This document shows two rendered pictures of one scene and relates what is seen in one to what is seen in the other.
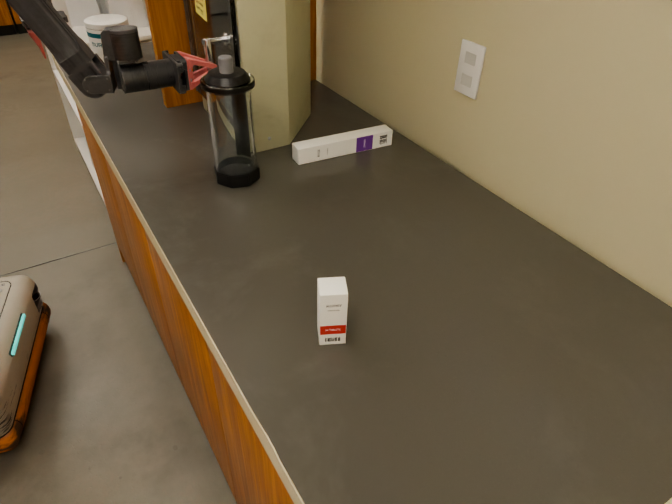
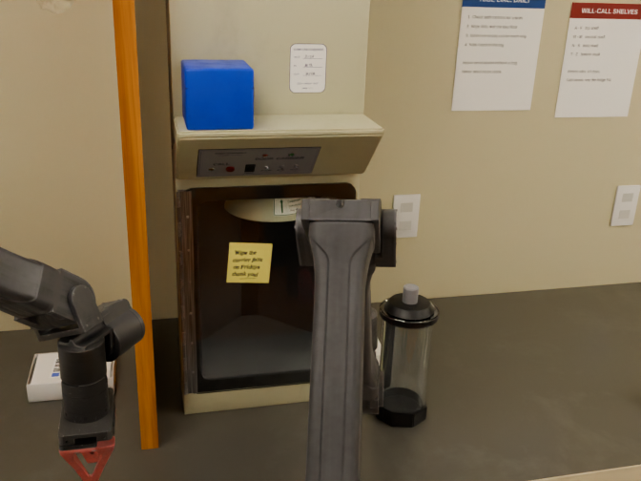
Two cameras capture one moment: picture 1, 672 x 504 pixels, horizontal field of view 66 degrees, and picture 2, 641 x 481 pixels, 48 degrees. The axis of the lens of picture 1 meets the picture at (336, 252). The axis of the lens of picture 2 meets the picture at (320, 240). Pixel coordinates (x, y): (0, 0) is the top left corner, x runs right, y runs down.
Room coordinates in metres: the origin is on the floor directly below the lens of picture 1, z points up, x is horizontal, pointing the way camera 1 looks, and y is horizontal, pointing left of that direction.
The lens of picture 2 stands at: (0.82, 1.41, 1.76)
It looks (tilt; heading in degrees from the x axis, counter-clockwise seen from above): 21 degrees down; 288
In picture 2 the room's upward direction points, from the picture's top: 2 degrees clockwise
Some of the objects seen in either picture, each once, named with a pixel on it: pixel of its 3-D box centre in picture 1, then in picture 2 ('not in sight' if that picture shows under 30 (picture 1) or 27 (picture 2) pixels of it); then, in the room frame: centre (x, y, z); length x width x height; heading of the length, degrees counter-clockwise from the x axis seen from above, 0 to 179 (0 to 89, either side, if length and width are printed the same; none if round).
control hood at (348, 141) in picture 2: not in sight; (277, 153); (1.24, 0.35, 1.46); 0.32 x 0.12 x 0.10; 33
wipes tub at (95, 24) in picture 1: (111, 42); not in sight; (1.73, 0.75, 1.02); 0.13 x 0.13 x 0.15
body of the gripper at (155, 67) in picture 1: (162, 73); not in sight; (1.10, 0.38, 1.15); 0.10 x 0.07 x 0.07; 32
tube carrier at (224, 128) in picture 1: (232, 128); (404, 359); (1.03, 0.23, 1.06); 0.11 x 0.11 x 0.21
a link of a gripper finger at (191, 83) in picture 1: (194, 68); not in sight; (1.14, 0.32, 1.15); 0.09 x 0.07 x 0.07; 122
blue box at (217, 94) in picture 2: not in sight; (217, 94); (1.32, 0.41, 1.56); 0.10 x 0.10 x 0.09; 33
